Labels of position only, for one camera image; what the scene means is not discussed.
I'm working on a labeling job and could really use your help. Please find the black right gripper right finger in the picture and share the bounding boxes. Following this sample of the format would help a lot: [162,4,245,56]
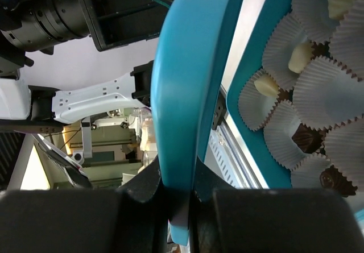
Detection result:
[190,161,355,252]

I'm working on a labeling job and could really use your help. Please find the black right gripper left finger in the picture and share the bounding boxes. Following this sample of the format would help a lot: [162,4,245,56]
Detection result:
[1,160,167,252]

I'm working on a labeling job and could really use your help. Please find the dark chocolate top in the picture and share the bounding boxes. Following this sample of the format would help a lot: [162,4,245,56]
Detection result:
[320,165,358,197]

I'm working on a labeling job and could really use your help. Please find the dark chocolate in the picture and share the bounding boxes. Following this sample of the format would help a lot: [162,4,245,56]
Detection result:
[291,124,326,154]
[320,165,358,197]

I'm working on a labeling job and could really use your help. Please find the teal box lid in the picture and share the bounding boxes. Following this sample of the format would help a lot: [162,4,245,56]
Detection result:
[151,0,243,246]

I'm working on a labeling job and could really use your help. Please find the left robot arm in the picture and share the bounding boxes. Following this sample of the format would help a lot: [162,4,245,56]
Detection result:
[1,0,174,133]

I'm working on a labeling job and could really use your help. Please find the teal chocolate box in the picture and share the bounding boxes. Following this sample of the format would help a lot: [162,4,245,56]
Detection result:
[226,0,364,222]

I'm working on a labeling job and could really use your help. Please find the white paper cup front-right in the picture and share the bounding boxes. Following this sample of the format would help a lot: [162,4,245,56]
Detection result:
[291,154,331,189]

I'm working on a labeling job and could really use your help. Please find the white paper cup front-left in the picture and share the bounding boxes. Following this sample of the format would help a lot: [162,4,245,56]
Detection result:
[238,68,279,131]

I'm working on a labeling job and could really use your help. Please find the white paper cup front-middle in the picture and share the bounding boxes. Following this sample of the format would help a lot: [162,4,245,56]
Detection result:
[263,100,308,171]

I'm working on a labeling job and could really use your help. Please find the white paper cup middle-right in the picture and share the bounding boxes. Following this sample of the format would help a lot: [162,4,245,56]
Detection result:
[324,119,363,192]

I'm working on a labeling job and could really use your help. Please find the white paper cup centre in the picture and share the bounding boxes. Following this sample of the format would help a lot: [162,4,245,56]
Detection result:
[293,56,363,130]

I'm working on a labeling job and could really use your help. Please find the white paper cup middle-left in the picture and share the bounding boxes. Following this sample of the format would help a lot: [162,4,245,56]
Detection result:
[262,13,314,90]

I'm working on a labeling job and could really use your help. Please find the white paper cup back-middle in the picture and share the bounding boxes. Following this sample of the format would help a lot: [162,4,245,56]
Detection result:
[329,0,363,82]

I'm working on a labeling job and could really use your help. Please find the white paper cup back-left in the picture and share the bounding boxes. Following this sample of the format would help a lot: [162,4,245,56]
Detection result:
[292,0,341,43]

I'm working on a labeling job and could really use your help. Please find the white slotted cable duct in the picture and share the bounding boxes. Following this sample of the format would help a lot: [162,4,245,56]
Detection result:
[205,132,241,188]

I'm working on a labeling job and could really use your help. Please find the aluminium mounting rail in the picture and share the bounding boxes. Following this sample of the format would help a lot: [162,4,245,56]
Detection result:
[210,88,268,189]

